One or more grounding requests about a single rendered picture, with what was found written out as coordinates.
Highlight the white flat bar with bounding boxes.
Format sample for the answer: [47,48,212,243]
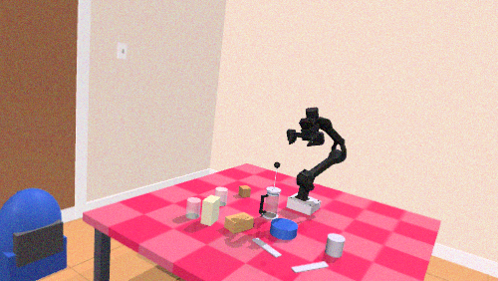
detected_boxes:
[291,261,329,272]
[252,238,282,258]

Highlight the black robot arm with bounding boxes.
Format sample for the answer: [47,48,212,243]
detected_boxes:
[295,107,347,201]

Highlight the orange block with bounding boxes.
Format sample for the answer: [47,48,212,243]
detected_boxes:
[224,212,254,234]

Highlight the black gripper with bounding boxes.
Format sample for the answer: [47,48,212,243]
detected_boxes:
[287,127,325,146]

